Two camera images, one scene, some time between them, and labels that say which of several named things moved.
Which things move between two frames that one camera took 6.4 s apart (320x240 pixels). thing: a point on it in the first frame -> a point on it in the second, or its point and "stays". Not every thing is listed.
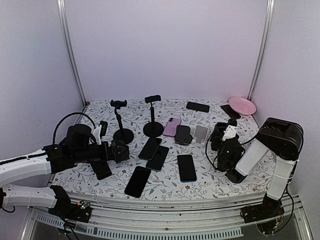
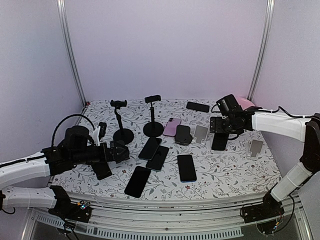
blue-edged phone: [186, 168] stays
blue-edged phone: [216, 139] stays
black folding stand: [118, 151] stays
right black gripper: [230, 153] -> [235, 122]
